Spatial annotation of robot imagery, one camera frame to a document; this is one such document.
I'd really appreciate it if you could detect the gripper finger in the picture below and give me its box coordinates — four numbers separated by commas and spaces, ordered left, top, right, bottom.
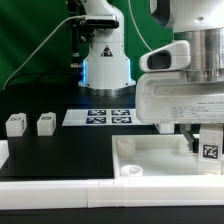
180, 124, 199, 153

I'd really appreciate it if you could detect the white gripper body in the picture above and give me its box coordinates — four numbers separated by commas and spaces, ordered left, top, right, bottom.
135, 72, 224, 124

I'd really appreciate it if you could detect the white square tabletop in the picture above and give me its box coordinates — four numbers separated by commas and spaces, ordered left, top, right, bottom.
112, 135, 224, 177

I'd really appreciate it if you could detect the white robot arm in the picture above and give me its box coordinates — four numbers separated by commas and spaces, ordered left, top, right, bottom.
76, 0, 224, 126

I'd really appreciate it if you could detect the white marker sheet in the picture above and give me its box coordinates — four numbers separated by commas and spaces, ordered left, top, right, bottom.
62, 109, 142, 127

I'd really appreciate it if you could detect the white front fence bar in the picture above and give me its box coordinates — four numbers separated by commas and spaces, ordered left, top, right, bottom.
0, 175, 224, 210

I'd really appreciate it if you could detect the white fence bar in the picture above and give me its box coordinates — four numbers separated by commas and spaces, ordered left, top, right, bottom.
0, 140, 9, 169
0, 175, 224, 210

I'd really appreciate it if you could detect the white left fence bar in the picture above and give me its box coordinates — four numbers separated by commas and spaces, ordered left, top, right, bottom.
0, 140, 9, 169

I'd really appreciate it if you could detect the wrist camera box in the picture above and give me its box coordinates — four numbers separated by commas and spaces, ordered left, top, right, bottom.
139, 40, 191, 72

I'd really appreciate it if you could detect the black cable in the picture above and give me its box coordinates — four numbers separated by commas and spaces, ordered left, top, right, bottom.
2, 68, 83, 91

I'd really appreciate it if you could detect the white cable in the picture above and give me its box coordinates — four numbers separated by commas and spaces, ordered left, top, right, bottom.
2, 0, 154, 90

